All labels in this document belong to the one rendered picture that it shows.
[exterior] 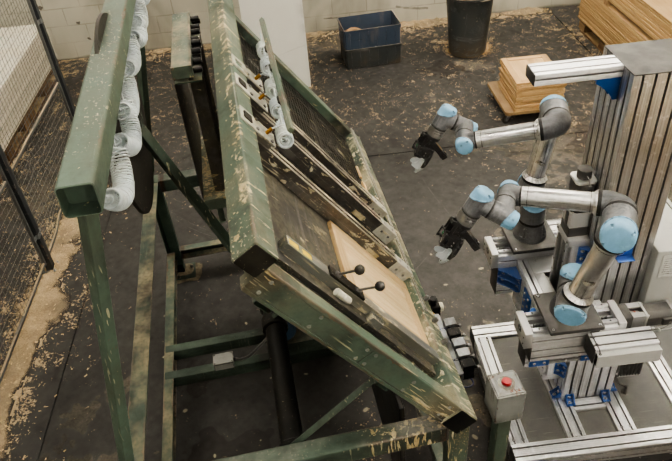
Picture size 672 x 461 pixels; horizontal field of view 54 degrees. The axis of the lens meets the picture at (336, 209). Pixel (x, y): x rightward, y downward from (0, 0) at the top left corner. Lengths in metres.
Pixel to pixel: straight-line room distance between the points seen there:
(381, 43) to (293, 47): 1.00
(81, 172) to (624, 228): 1.68
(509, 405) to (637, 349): 0.58
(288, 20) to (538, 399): 4.22
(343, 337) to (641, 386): 2.02
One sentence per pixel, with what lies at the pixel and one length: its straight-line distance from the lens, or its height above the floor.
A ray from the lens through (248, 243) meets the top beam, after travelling 1.89.
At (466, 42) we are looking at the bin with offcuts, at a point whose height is 0.19.
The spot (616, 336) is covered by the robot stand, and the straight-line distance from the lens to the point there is 2.98.
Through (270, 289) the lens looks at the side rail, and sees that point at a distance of 2.00.
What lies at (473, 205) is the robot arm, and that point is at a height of 1.64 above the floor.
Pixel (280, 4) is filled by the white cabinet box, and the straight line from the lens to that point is 6.40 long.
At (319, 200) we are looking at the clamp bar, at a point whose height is 1.45.
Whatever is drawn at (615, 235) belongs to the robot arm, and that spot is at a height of 1.63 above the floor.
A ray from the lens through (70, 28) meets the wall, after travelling 8.30.
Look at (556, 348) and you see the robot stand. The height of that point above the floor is 0.87.
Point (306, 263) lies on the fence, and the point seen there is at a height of 1.57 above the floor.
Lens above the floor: 3.11
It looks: 38 degrees down
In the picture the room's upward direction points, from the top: 5 degrees counter-clockwise
